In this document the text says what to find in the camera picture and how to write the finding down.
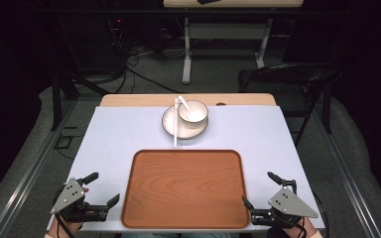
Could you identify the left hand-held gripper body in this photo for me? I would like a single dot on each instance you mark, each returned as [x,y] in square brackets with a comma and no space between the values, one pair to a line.
[68,194]

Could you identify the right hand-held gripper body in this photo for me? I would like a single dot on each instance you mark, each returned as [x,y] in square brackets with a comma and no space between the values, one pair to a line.
[289,205]

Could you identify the person's right hand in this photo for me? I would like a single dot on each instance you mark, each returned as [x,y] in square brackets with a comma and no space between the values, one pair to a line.
[306,228]

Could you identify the person's left hand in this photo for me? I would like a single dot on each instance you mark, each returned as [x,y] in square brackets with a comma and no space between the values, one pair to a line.
[66,228]

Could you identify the white table mat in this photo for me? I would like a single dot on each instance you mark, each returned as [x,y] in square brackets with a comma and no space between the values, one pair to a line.
[112,139]

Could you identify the brown wooden tray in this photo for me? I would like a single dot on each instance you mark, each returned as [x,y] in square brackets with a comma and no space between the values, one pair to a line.
[185,189]

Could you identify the white plate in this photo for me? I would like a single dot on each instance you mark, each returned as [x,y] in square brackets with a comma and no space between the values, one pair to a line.
[170,124]

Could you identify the white chopstick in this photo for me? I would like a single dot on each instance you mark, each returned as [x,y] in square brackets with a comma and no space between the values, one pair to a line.
[175,127]
[177,112]

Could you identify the black metal stand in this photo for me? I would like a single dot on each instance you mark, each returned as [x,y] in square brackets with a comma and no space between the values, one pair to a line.
[63,86]

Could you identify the black folding chair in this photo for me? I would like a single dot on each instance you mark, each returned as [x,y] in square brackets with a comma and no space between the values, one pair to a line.
[287,79]

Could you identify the white bowl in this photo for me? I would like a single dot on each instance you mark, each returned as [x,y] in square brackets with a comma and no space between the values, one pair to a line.
[193,115]

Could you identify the white ceramic spoon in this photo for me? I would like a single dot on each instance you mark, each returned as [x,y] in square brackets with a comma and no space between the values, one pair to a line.
[186,105]

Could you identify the white-framed wooden table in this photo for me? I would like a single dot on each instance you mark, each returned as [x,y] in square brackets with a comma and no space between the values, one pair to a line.
[226,31]

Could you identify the black device with red light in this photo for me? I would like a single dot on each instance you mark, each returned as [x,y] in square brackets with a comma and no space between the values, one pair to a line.
[117,24]

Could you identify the black object on table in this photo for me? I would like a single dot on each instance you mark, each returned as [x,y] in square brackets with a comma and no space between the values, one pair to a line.
[208,1]

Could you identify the aluminium floor rail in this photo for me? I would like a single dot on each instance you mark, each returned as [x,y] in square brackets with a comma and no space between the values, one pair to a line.
[29,172]
[347,175]

